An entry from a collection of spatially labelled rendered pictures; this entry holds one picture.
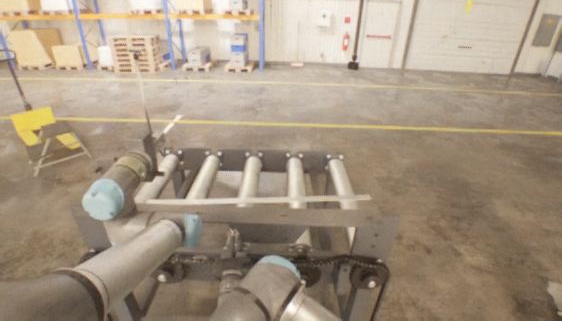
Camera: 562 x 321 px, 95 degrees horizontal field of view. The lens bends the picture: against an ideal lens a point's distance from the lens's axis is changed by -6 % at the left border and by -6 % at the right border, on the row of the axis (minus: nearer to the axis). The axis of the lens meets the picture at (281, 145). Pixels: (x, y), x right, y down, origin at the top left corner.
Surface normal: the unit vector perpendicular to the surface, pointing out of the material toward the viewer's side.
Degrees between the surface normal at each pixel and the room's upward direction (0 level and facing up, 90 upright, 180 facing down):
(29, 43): 90
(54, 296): 37
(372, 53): 90
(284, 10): 90
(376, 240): 90
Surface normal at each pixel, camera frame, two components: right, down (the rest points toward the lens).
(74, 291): 0.66, -0.75
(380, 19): -0.01, 0.46
